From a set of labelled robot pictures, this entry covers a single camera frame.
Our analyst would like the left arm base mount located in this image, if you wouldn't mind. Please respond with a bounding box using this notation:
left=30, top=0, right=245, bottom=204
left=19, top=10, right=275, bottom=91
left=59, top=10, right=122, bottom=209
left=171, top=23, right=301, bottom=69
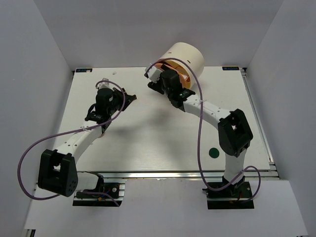
left=73, top=172, right=125, bottom=207

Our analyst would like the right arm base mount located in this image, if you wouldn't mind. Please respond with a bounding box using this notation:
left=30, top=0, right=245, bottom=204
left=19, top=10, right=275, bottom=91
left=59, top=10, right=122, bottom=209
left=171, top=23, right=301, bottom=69
left=202, top=176, right=254, bottom=210

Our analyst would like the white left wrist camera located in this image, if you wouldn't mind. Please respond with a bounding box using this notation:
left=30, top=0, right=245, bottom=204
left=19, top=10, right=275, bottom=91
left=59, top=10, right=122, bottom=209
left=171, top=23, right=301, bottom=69
left=95, top=78, right=113, bottom=90

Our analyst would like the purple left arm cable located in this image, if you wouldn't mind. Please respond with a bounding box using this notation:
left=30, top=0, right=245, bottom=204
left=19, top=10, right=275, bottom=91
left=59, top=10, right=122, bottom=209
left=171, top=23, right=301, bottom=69
left=17, top=80, right=126, bottom=207

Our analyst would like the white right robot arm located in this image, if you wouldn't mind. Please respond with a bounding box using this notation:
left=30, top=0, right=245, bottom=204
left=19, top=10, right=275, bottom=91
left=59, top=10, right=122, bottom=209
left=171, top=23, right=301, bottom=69
left=145, top=68, right=253, bottom=197

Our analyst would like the orange top drawer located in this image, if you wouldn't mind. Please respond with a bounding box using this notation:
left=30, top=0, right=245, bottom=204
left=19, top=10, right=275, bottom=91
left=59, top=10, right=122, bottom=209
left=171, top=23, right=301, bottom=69
left=155, top=60, right=191, bottom=89

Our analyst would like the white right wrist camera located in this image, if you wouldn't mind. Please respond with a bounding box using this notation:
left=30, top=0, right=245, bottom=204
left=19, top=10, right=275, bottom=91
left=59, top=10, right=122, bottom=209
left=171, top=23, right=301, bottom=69
left=144, top=63, right=163, bottom=83

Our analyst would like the blue corner label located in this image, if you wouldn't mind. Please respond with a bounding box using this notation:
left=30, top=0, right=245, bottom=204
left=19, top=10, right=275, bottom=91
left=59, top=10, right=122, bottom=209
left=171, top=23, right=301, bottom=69
left=75, top=68, right=92, bottom=73
left=222, top=66, right=239, bottom=71

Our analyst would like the blue left corner label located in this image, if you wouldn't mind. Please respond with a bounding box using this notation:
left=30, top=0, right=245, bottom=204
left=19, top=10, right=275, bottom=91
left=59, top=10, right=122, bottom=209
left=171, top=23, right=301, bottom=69
left=75, top=68, right=92, bottom=73

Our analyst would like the blue right corner label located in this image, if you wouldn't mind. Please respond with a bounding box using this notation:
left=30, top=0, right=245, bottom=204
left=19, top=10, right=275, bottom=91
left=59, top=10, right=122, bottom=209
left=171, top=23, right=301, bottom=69
left=222, top=66, right=239, bottom=71

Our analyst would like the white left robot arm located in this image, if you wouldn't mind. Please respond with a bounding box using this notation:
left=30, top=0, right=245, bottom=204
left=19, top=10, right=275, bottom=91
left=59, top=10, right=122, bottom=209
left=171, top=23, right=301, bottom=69
left=38, top=87, right=137, bottom=197

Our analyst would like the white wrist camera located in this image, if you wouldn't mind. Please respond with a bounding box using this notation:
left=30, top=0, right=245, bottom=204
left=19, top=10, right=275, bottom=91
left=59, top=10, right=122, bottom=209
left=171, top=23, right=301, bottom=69
left=144, top=63, right=163, bottom=83
left=95, top=78, right=113, bottom=90

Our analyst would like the cream cylindrical drawer organizer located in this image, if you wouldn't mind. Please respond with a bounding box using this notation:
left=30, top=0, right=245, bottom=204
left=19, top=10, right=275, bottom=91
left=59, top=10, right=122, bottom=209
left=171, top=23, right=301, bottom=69
left=160, top=42, right=204, bottom=89

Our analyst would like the dark green round disc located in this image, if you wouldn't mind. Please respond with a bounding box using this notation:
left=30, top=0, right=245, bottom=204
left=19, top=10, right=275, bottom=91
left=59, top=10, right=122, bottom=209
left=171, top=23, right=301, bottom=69
left=209, top=148, right=220, bottom=158

